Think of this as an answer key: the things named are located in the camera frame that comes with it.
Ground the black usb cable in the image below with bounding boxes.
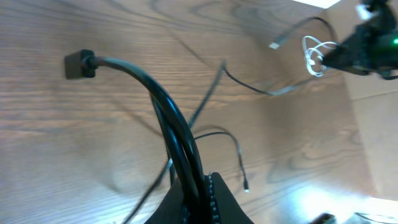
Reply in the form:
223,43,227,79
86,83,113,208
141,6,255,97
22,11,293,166
64,16,338,224

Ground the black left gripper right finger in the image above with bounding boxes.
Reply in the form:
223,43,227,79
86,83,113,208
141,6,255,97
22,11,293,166
210,172,253,224

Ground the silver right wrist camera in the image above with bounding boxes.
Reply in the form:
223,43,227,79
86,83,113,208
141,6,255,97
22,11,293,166
355,4,377,21

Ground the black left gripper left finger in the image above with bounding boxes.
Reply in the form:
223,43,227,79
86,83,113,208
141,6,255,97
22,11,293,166
145,179,190,224

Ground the brown cardboard panel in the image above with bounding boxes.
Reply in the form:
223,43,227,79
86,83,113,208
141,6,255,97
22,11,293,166
326,1,397,200

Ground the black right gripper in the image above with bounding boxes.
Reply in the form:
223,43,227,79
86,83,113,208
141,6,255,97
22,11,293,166
322,25,392,77

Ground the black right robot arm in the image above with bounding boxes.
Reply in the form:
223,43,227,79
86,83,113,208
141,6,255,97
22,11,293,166
322,0,397,80

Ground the white usb cable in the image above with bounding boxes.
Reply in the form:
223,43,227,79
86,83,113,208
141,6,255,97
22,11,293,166
301,35,338,77

